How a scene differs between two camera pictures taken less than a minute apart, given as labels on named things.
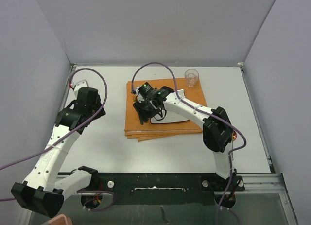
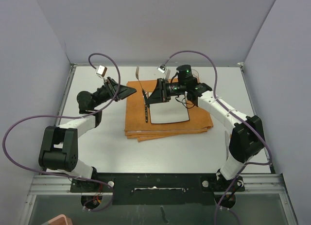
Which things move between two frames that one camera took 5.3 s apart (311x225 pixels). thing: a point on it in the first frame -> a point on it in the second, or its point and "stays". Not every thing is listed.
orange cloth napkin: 135,129 stays
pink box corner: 60,219 stays
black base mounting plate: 158,189 stays
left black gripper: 100,113 -> 112,88
